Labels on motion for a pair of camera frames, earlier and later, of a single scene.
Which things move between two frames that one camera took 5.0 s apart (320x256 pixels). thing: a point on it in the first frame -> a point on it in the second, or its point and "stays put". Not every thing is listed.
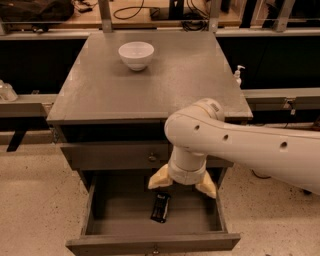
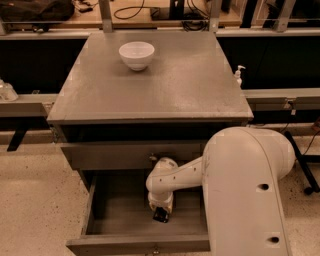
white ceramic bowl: [136, 54] stays put
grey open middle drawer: [116, 219] stays put
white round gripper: [187, 175] -> [160, 199]
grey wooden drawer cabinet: [109, 113] stays put
